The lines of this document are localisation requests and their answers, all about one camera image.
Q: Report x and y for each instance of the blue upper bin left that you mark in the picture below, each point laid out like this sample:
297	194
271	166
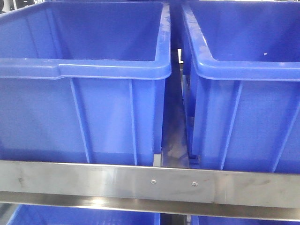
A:
84	81

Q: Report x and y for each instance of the blue bin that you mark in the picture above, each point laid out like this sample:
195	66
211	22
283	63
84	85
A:
84	81
241	85
50	215
205	220

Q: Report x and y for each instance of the blue upper bin right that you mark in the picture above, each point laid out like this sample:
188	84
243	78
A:
241	85

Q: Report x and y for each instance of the blue lower bin right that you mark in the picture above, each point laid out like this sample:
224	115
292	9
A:
205	220

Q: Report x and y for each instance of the blue lower bin left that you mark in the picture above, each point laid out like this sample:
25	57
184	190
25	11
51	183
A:
50	215

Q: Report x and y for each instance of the steel shelf front rail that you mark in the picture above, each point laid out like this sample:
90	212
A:
269	196

